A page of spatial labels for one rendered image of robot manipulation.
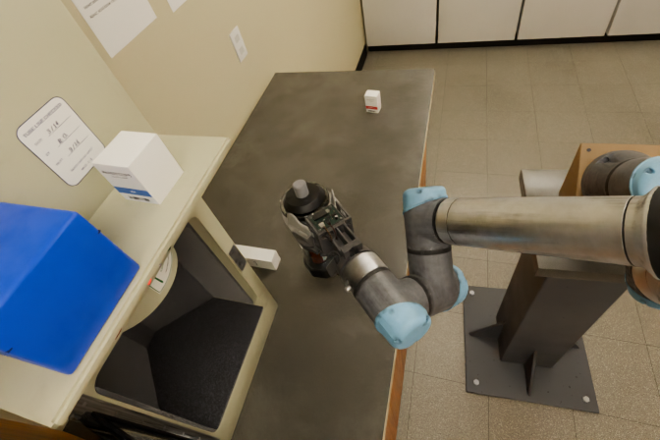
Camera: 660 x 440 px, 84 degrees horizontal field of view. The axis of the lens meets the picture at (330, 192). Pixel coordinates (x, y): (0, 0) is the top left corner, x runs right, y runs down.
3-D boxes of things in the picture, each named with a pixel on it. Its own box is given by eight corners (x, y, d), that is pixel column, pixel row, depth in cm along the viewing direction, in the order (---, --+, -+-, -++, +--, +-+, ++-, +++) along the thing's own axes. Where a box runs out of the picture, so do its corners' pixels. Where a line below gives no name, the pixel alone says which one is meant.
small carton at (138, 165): (126, 199, 42) (90, 163, 37) (151, 168, 45) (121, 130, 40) (160, 205, 40) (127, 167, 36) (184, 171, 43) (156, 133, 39)
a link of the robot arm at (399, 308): (425, 342, 59) (386, 360, 55) (384, 292, 67) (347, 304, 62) (444, 310, 55) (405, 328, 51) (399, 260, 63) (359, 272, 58)
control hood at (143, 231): (42, 414, 38) (-51, 393, 30) (192, 181, 57) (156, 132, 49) (130, 447, 34) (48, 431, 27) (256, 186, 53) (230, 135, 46)
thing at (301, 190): (279, 204, 81) (270, 182, 77) (314, 185, 84) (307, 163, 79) (297, 228, 75) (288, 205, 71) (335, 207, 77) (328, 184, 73)
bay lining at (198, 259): (115, 401, 77) (-46, 347, 50) (177, 287, 92) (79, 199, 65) (215, 433, 69) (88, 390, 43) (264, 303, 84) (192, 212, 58)
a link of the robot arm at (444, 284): (467, 246, 64) (424, 258, 58) (473, 308, 64) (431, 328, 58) (432, 242, 70) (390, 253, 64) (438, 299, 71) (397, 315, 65)
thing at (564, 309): (572, 296, 170) (671, 159, 102) (598, 413, 140) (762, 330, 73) (463, 286, 182) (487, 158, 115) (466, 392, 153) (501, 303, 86)
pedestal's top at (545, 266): (647, 180, 100) (654, 170, 97) (696, 289, 80) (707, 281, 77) (518, 178, 108) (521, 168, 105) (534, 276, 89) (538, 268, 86)
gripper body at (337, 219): (336, 197, 70) (372, 238, 62) (342, 225, 76) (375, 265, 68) (301, 216, 68) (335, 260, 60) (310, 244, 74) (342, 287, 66)
